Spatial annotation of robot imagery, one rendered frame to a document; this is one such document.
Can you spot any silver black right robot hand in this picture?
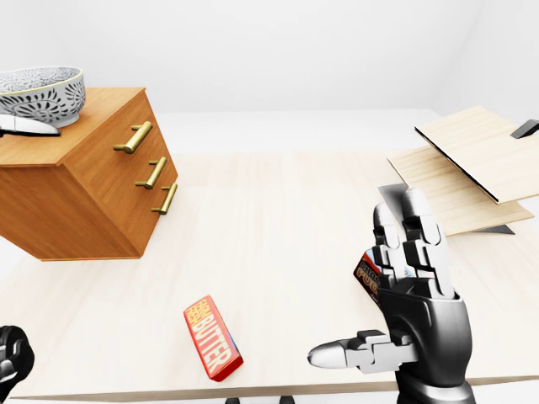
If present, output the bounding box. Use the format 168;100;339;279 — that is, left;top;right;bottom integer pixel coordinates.
307;187;473;386

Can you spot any brass drawer handle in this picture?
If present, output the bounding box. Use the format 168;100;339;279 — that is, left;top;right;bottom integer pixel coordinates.
112;120;153;155
134;156;168;190
150;183;179;216

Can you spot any wooden cabinet with drawers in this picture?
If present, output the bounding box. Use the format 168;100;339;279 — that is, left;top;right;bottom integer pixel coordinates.
0;87;179;263

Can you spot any brown chocolate pudding box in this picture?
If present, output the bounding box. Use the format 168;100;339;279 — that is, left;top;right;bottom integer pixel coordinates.
352;248;413;315

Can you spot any black and white patterned bowl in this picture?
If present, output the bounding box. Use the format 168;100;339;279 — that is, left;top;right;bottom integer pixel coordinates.
0;66;87;129

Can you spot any pale wooden slat tray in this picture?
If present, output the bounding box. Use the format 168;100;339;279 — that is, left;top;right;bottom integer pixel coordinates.
377;104;539;237

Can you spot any wooden cabinet drawer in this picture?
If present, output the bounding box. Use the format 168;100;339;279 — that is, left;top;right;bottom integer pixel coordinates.
114;156;179;259
59;89;163;199
88;125;172;231

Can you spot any red butter box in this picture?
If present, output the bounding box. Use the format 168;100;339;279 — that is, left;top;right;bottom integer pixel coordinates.
183;294;244;383

